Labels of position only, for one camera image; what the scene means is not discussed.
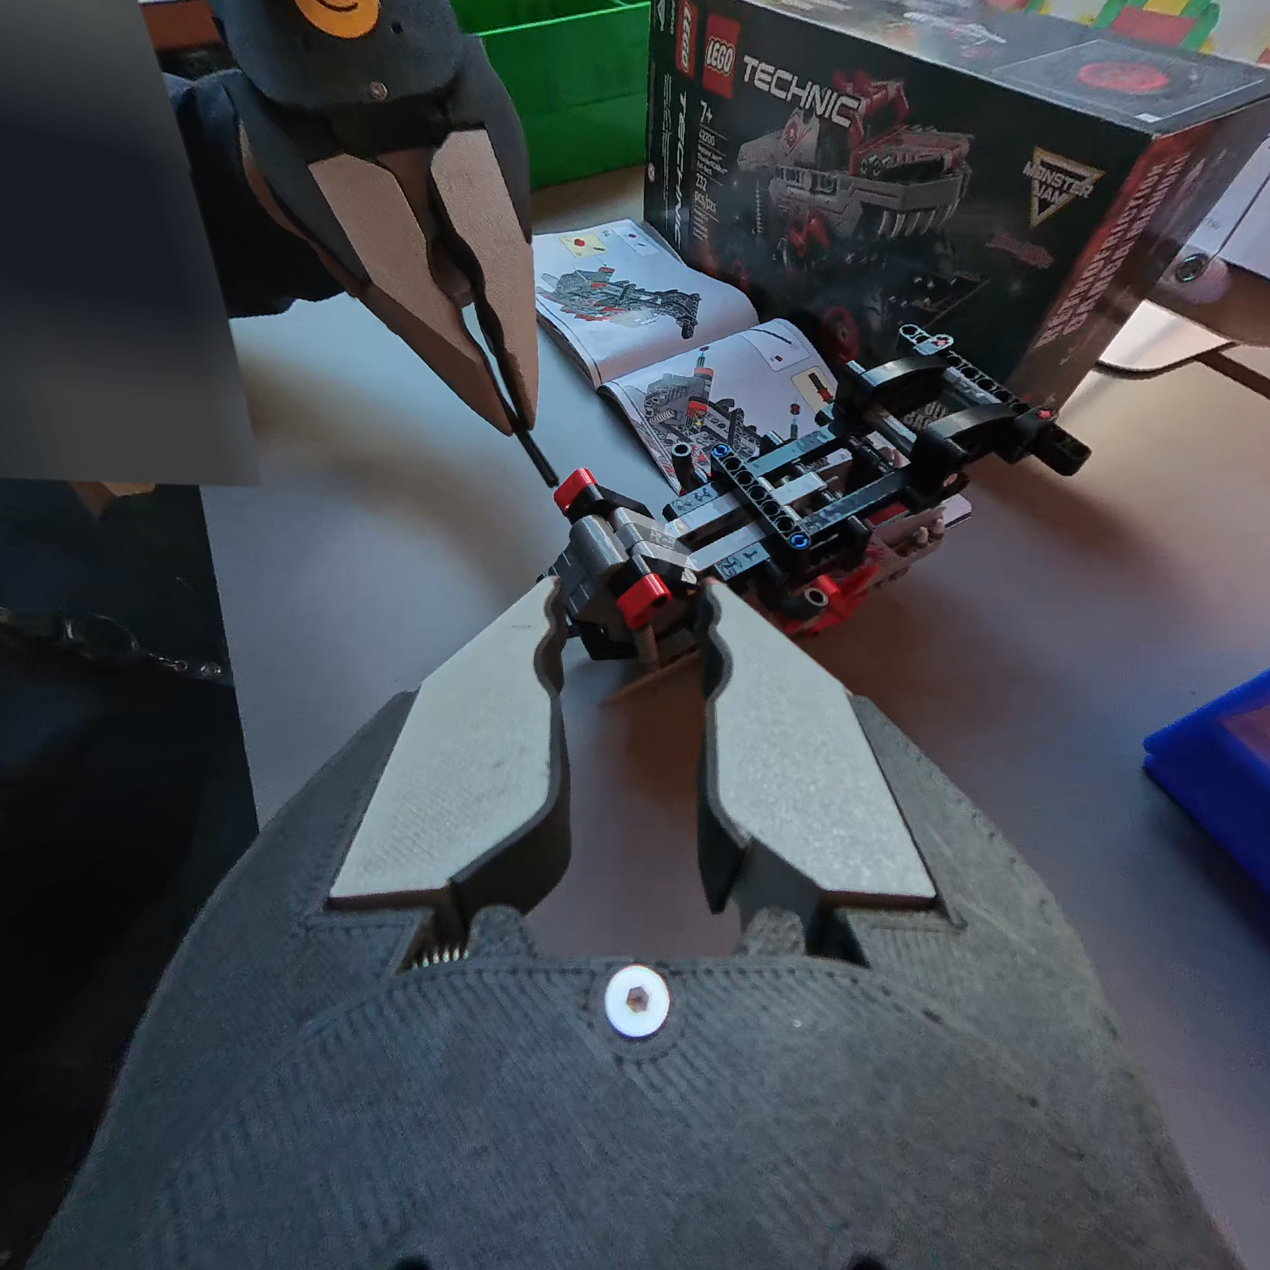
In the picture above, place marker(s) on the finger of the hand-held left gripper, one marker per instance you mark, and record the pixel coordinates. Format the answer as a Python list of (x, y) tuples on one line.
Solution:
[(491, 228), (396, 257)]

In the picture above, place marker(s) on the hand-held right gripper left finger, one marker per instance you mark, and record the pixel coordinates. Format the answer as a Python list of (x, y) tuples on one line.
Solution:
[(446, 783)]

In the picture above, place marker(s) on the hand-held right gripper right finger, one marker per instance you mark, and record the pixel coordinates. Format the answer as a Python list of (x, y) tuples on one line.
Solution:
[(823, 794)]

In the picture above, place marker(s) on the black lego axle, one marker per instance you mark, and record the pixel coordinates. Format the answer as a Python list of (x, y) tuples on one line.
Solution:
[(535, 457)]

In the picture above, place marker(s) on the red lego bush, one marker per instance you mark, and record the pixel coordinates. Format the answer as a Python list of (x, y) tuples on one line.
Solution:
[(573, 492)]

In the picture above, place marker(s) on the black grey lego truck model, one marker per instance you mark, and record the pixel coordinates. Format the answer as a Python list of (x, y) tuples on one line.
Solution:
[(774, 496)]

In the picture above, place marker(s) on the person's left forearm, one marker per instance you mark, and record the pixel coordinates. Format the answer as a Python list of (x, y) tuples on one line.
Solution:
[(209, 198)]

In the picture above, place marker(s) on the black toy set box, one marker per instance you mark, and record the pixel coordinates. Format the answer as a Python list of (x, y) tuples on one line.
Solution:
[(992, 298)]

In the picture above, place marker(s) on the green plastic bin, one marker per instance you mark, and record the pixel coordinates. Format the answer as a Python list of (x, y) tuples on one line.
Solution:
[(566, 98)]

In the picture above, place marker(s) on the open instruction booklet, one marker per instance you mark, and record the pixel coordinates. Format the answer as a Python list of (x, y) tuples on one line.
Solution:
[(615, 327)]

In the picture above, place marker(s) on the blue plastic bin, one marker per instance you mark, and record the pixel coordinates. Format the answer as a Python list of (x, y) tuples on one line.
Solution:
[(1210, 783)]

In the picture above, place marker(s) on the white stand base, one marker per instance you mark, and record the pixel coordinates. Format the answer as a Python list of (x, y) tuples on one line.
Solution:
[(1161, 342)]

